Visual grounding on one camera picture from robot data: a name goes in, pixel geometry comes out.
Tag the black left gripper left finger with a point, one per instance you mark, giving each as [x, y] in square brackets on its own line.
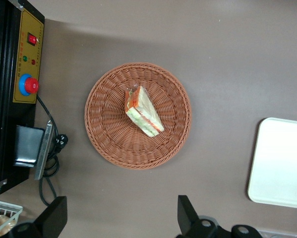
[55, 215]

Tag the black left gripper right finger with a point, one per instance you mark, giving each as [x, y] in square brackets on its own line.
[188, 218]

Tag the plastic-wrapped triangle sandwich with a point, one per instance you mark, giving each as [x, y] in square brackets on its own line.
[144, 111]

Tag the round brown wicker basket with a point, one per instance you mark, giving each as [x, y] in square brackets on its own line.
[108, 129]

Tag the white rectangular plastic tray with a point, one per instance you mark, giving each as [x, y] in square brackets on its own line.
[279, 163]

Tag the wrapped bread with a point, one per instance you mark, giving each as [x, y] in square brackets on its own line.
[0, 224]

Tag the black power plug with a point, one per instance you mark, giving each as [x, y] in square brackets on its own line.
[61, 141]

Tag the black rectangular block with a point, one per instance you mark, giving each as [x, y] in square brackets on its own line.
[28, 145]

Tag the clear plastic object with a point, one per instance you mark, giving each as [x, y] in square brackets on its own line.
[284, 234]

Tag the black control box yellow panel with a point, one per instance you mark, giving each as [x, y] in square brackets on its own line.
[4, 99]

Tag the red emergency stop button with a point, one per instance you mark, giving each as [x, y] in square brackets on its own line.
[28, 85]

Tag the red indicator light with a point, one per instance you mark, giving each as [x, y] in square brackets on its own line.
[33, 62]

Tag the green indicator light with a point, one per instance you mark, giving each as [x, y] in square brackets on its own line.
[24, 58]

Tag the grey metal bracket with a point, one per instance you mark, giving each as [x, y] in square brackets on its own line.
[42, 151]

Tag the red rocker power switch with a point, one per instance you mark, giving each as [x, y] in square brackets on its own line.
[32, 39]

